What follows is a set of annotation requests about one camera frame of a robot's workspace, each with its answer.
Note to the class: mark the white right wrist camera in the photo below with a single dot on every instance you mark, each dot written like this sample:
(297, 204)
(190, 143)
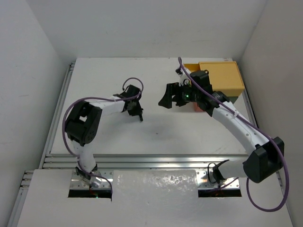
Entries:
(183, 78)

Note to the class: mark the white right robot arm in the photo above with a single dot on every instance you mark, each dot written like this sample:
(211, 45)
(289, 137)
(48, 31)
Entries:
(263, 160)

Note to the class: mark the yellow top drawer box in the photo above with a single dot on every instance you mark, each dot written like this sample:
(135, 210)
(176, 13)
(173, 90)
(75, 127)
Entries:
(224, 76)

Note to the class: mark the red bottom drawer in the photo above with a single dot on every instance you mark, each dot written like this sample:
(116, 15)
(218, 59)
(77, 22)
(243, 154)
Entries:
(197, 108)

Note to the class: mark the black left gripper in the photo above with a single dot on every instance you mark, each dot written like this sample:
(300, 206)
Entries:
(135, 108)

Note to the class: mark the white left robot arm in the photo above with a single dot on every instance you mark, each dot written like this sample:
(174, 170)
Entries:
(81, 122)

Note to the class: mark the green drawer box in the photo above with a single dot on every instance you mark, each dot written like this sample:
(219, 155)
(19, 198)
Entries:
(233, 99)

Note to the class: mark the aluminium frame rail front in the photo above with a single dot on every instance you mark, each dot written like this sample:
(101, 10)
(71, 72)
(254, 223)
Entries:
(162, 161)

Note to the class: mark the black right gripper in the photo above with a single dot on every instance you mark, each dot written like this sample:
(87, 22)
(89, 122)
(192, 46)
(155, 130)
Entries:
(173, 89)

